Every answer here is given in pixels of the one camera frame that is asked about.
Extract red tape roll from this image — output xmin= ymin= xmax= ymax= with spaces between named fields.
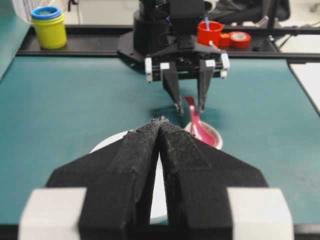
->
xmin=219 ymin=31 xmax=252 ymax=49

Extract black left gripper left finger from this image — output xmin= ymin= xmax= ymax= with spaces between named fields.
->
xmin=46 ymin=120 xmax=160 ymax=240

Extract white round bowl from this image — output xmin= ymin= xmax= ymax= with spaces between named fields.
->
xmin=91 ymin=130 xmax=168 ymax=225

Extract red plastic cup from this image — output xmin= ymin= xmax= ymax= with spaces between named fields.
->
xmin=197 ymin=21 xmax=224 ymax=47

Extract pink ceramic spoon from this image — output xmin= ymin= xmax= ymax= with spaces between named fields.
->
xmin=185 ymin=96 xmax=217 ymax=147

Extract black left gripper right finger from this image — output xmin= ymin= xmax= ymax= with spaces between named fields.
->
xmin=159 ymin=120 xmax=268 ymax=240

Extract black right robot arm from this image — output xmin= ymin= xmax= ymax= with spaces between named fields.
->
xmin=117 ymin=0 xmax=230 ymax=114

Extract yellow stacked cups blue rims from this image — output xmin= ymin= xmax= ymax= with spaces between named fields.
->
xmin=31 ymin=6 xmax=67 ymax=50

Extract small speckled beige dish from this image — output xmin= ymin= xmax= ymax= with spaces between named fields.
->
xmin=200 ymin=121 xmax=224 ymax=150

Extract black aluminium frame rail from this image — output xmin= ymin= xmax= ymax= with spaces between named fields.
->
xmin=16 ymin=25 xmax=320 ymax=64

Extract black office chair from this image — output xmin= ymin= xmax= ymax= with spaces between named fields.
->
xmin=207 ymin=0 xmax=291 ymax=25

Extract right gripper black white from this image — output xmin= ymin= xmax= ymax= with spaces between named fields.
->
xmin=144 ymin=35 xmax=230 ymax=115

